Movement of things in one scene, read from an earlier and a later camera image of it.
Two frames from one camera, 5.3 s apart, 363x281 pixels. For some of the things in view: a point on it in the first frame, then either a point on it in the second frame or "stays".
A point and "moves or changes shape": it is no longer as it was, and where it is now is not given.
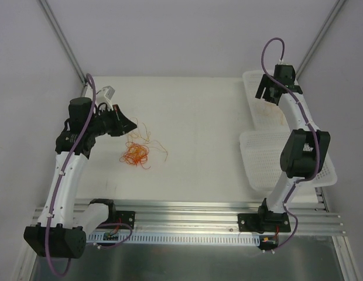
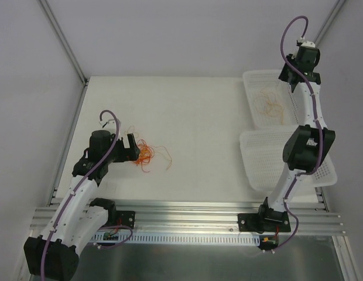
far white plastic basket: [265, 115] stays
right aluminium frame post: [337, 8] stays
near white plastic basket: [262, 151] stays
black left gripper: [117, 123] → [128, 148]
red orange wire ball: [136, 154] moves or changes shape
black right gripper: [269, 88] → [298, 76]
